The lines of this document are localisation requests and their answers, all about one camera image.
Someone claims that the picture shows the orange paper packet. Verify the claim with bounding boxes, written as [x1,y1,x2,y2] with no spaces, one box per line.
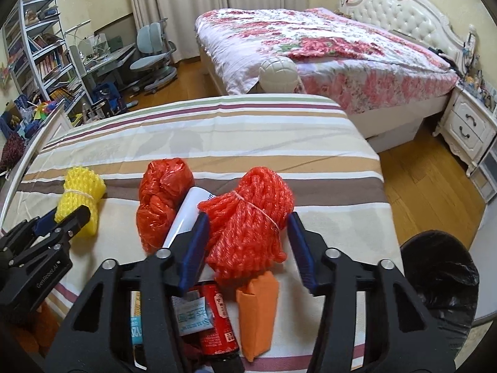
[236,271,280,362]

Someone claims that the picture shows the grey desk chair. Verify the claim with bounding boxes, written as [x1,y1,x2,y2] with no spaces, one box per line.
[130,21,178,94]

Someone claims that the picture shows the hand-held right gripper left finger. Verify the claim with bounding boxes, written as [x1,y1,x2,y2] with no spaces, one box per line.
[44,214,212,373]

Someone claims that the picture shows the orange cloth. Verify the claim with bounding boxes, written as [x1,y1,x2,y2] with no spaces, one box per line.
[8,303,61,358]

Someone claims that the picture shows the white nightstand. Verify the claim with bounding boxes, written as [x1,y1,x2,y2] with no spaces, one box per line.
[433,83,497,175]

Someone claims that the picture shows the red plastic bag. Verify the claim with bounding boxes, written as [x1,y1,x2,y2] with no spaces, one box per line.
[136,158,195,255]

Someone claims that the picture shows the red drink can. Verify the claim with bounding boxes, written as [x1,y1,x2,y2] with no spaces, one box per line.
[188,283,246,373]

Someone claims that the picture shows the white bed frame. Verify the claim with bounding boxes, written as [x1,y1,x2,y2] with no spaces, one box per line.
[198,41,457,152]

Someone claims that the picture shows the pile of colourful toys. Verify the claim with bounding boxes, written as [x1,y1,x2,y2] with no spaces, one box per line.
[0,99,66,140]

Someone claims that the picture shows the yellow foam fruit net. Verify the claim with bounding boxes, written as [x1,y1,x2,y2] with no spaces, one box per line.
[54,167,107,237]

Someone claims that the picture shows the black cord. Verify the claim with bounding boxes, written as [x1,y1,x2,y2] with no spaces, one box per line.
[427,47,465,76]

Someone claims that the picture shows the yellow and blue packet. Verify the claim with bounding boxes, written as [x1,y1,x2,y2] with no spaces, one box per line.
[130,291,149,371]

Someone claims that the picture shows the white bed rail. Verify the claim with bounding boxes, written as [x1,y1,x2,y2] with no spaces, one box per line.
[0,103,66,222]

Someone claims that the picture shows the black lined trash bin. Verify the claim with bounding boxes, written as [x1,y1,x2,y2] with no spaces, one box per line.
[400,231,480,373]

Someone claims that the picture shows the small white sachet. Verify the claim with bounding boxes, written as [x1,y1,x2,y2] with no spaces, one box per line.
[172,294,215,337]

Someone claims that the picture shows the white bookshelf with books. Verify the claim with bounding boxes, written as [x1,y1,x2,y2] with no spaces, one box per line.
[0,0,86,121]

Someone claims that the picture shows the cream curtain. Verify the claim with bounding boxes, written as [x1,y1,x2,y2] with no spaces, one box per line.
[126,0,230,63]

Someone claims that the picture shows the white powder packet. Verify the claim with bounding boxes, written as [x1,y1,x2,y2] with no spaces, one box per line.
[162,186,218,249]

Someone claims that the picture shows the white storage box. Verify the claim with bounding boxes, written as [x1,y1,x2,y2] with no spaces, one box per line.
[366,120,424,152]

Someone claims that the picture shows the cluster of small bottles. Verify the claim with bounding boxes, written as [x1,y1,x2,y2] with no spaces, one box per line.
[462,64,497,110]

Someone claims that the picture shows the maroon cloth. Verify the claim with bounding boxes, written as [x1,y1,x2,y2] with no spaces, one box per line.
[0,132,28,172]

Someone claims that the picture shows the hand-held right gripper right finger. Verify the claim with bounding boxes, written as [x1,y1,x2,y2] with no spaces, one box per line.
[286,212,457,373]

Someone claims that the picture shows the striped bed sheet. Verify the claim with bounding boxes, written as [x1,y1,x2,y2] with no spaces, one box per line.
[0,94,402,373]

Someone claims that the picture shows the plastic drawer unit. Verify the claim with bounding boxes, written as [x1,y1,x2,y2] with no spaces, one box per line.
[468,151,497,203]

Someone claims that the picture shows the blue storage bin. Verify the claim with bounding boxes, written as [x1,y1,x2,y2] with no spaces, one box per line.
[91,81,130,116]

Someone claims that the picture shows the red foam fruit net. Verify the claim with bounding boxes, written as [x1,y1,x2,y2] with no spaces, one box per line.
[198,166,296,286]

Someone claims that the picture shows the white tufted headboard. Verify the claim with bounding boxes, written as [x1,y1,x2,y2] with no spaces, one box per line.
[340,0,476,53]

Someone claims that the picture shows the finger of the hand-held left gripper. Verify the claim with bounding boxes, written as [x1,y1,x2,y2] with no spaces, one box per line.
[8,204,92,268]
[0,209,59,253]

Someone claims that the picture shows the grey study desk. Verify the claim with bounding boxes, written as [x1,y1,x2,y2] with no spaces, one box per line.
[68,43,136,105]

